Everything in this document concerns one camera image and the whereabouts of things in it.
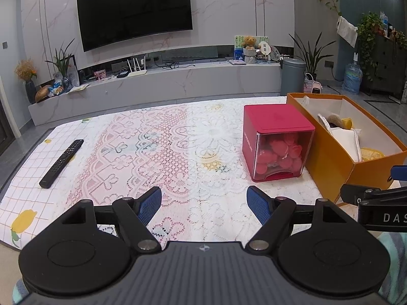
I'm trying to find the green picture card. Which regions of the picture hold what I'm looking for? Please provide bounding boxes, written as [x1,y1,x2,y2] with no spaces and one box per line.
[234,35,271,61]

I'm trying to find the small white heater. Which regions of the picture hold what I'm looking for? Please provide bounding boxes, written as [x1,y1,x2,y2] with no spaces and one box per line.
[303,73,324,95]

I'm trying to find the white router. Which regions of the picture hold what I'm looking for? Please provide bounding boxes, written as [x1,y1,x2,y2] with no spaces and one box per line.
[122,56,147,78]

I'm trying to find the red storage box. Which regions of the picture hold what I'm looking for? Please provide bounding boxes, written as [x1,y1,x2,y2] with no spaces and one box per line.
[242,104,316,182]

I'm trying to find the brown plush toy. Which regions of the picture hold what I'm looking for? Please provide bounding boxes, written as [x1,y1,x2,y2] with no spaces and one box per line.
[327,114,346,128]

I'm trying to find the teal striped cloth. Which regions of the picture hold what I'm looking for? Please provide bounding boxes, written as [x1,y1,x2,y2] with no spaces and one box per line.
[11,230,407,305]

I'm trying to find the orange cardboard box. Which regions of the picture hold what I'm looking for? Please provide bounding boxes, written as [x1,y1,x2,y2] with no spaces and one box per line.
[286,93,407,204]

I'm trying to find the black cables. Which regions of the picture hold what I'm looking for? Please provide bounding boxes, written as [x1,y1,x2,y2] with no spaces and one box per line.
[162,60,195,70]

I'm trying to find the brown gourd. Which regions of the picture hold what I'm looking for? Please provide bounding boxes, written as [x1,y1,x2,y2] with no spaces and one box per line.
[34,84,53,103]

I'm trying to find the white towel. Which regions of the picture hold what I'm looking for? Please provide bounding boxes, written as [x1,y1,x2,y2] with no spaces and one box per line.
[336,16,358,47]

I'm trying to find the dark cabinet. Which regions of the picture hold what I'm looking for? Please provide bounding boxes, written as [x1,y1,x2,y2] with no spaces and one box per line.
[361,32,407,101]

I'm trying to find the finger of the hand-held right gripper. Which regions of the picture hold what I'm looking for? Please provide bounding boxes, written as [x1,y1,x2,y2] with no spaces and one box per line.
[390,165,407,182]
[340,184,407,207]

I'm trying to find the white round fan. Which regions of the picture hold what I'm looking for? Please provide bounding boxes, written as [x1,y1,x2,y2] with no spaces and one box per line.
[257,41,273,61]

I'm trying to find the dried flowers in dark vase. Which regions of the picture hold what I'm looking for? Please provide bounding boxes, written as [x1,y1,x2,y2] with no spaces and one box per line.
[14,59,38,104]

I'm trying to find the lemon print grid tablecloth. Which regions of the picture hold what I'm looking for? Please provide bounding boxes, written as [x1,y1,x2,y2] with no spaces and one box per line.
[0,116,128,250]

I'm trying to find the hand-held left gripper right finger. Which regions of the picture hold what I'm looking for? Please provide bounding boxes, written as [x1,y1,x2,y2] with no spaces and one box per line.
[245,186,354,252]

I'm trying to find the bushy green plant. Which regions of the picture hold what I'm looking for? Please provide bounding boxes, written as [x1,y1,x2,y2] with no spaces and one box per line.
[356,12,384,82]

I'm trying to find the blue water bottle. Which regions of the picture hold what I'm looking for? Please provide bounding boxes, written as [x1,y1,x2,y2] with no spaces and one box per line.
[342,52,364,95]

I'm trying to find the white face mask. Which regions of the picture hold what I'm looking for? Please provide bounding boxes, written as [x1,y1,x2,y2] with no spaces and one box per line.
[318,114,363,163]

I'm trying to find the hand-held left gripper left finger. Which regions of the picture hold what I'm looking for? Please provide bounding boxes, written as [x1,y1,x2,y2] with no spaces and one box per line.
[60,186,163,252]

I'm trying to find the green plant in glass vase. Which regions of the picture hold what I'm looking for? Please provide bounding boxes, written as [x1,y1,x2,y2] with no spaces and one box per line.
[45,38,79,91]

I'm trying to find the grey marble television cabinet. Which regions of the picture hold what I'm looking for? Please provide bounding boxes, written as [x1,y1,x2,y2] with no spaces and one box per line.
[28,45,283,127]

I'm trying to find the white lace cloth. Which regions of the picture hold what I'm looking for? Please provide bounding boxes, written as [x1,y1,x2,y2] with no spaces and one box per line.
[67,97,345,242]

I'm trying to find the grey trash can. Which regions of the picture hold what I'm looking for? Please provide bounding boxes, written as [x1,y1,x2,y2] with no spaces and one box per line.
[280,58,306,97]

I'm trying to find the black wall television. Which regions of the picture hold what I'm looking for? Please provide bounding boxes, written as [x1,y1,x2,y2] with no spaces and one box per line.
[76,0,194,52]

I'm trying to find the black remote control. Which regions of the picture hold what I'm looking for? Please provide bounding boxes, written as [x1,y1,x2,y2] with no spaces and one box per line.
[39,139,84,189]

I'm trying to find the long leaf potted plant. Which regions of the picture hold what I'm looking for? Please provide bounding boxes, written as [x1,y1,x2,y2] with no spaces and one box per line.
[289,32,337,82]

